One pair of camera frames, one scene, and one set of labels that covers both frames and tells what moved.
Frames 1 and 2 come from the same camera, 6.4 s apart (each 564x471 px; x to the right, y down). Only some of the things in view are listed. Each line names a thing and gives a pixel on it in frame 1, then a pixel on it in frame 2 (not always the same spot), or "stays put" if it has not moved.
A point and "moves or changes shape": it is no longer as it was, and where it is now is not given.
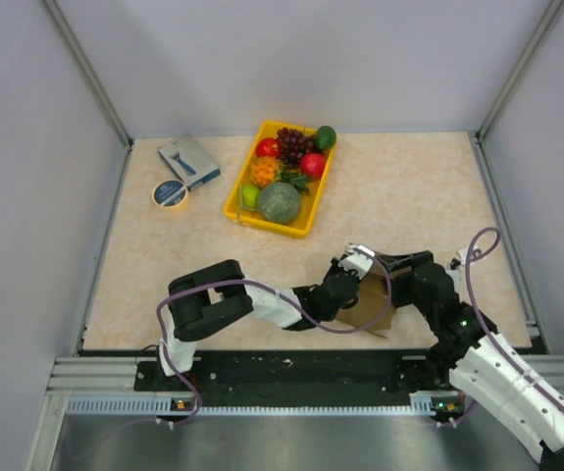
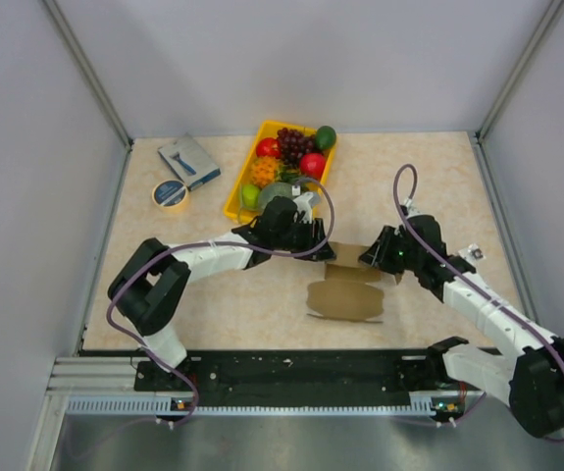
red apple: x=268 y=147 stays put
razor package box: x=189 y=162 stays put
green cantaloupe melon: x=279 y=202 stays put
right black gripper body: x=404 y=286 to x=393 y=253
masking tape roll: x=171 y=195 stays put
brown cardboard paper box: x=371 y=298 moves or changes shape
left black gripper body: x=334 y=268 to x=299 y=236
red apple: x=313 y=165 stays put
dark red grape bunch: x=292 y=144 stays put
